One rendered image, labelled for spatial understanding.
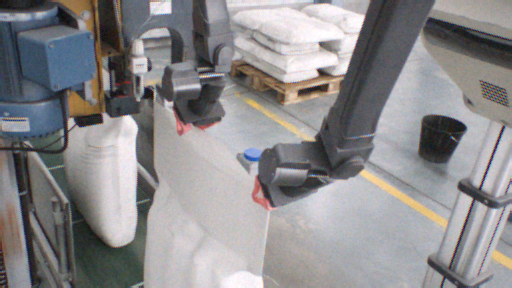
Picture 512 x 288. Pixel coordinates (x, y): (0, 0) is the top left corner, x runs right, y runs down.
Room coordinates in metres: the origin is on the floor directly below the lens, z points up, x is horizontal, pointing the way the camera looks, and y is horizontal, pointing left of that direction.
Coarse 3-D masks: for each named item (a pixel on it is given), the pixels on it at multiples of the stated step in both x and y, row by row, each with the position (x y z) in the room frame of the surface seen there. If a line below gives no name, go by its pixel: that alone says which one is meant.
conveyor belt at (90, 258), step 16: (32, 144) 1.98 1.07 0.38; (48, 144) 2.00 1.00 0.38; (48, 160) 1.85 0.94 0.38; (64, 176) 1.74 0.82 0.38; (64, 192) 1.62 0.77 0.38; (144, 208) 1.57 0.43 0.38; (80, 224) 1.43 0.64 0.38; (144, 224) 1.47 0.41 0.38; (80, 240) 1.35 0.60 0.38; (96, 240) 1.35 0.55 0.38; (144, 240) 1.38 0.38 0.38; (80, 256) 1.27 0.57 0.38; (96, 256) 1.27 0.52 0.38; (112, 256) 1.28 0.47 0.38; (128, 256) 1.29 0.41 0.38; (80, 272) 1.19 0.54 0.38; (96, 272) 1.20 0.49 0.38; (112, 272) 1.21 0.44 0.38; (128, 272) 1.21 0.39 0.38
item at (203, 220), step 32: (160, 128) 1.09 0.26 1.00; (192, 128) 1.01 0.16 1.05; (160, 160) 1.09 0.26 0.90; (192, 160) 0.92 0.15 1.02; (224, 160) 0.91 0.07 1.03; (160, 192) 1.04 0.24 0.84; (192, 192) 0.91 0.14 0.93; (224, 192) 0.84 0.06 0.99; (160, 224) 0.95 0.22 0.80; (192, 224) 0.89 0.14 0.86; (224, 224) 0.83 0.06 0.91; (256, 224) 0.77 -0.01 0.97; (160, 256) 0.94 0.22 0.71; (192, 256) 0.83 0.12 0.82; (224, 256) 0.81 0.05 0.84; (256, 256) 0.76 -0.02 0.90
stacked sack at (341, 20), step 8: (304, 8) 4.66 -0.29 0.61; (312, 8) 4.63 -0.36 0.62; (320, 8) 4.64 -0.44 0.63; (328, 8) 4.67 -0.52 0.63; (336, 8) 4.70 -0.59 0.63; (312, 16) 4.56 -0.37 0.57; (320, 16) 4.48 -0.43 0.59; (328, 16) 4.43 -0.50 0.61; (336, 16) 4.42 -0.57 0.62; (344, 16) 4.42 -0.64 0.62; (352, 16) 4.45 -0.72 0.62; (360, 16) 4.47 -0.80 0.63; (336, 24) 4.32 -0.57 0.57; (344, 24) 4.28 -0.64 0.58; (352, 24) 4.33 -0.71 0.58; (360, 24) 4.40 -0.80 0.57; (344, 32) 4.27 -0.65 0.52; (352, 32) 4.33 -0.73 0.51
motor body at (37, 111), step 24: (48, 0) 0.91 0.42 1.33; (0, 24) 0.80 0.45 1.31; (24, 24) 0.82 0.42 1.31; (48, 24) 0.86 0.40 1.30; (0, 48) 0.80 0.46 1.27; (0, 72) 0.79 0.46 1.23; (0, 96) 0.80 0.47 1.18; (24, 96) 0.81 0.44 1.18; (48, 96) 0.84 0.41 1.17; (0, 120) 0.79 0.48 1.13; (24, 120) 0.79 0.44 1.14; (48, 120) 0.82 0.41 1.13
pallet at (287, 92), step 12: (240, 60) 4.32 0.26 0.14; (228, 72) 4.29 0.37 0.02; (240, 72) 4.27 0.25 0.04; (252, 72) 4.04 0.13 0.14; (264, 72) 4.07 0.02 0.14; (252, 84) 4.01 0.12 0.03; (264, 84) 3.98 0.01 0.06; (276, 84) 3.79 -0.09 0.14; (288, 84) 3.82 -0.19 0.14; (300, 84) 3.85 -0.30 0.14; (312, 84) 3.89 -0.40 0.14; (324, 84) 4.07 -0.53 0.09; (336, 84) 4.10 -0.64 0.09; (288, 96) 3.71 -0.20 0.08; (300, 96) 3.88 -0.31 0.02; (312, 96) 3.92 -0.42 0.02
